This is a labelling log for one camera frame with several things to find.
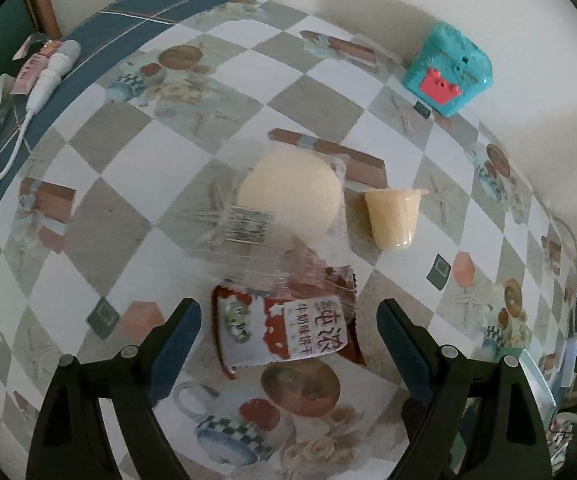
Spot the teal toy box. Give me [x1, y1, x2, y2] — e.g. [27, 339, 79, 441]
[400, 20, 494, 117]

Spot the bun in clear wrapper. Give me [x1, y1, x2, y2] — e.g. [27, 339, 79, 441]
[188, 144, 358, 306]

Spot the wooden chair frame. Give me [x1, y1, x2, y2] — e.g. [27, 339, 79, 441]
[20, 0, 62, 42]

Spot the checkered tablecloth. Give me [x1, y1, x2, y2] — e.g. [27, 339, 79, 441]
[0, 0, 577, 480]

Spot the pink packet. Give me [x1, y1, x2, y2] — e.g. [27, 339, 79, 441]
[10, 50, 50, 96]

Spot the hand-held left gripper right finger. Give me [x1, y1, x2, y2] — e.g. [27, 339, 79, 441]
[375, 297, 554, 480]

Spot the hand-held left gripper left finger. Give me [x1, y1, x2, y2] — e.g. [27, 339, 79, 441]
[26, 297, 202, 480]

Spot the red and white biscuit packet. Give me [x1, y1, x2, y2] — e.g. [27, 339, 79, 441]
[210, 265, 367, 382]

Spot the jelly cup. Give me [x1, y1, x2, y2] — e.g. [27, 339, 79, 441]
[363, 187, 432, 251]

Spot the white cable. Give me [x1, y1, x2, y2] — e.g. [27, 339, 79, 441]
[0, 110, 35, 192]

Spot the white tray with teal rim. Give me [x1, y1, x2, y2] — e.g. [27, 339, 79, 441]
[517, 349, 560, 412]

